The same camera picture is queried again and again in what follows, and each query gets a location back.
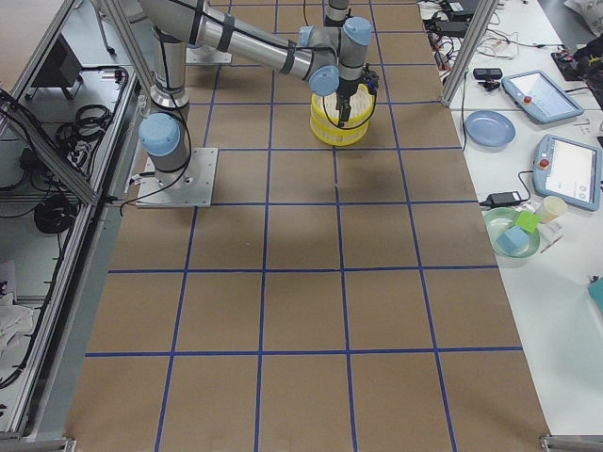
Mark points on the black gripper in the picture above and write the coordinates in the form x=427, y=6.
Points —
x=348, y=89

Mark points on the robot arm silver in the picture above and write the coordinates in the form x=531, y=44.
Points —
x=337, y=12
x=331, y=59

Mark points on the blue plate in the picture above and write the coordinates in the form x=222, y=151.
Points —
x=490, y=128

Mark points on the black webcam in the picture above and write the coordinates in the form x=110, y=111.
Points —
x=488, y=78

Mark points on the black power adapter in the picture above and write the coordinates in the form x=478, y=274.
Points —
x=502, y=199

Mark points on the teach pendant upper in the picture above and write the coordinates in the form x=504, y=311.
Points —
x=540, y=97

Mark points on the teach pendant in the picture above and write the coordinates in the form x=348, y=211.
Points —
x=540, y=97
x=568, y=169

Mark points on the blue foam cube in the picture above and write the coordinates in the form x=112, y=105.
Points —
x=512, y=241

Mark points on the green foam cube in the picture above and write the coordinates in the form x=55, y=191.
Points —
x=526, y=221

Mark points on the teach pendant lower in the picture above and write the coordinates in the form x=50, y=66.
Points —
x=568, y=169

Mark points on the paper cup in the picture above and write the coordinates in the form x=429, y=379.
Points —
x=551, y=208

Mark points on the white cloth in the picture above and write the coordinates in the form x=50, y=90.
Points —
x=16, y=320

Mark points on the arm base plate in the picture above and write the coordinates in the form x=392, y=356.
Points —
x=195, y=188
x=207, y=56

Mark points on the aluminium frame post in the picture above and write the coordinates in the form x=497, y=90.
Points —
x=475, y=31

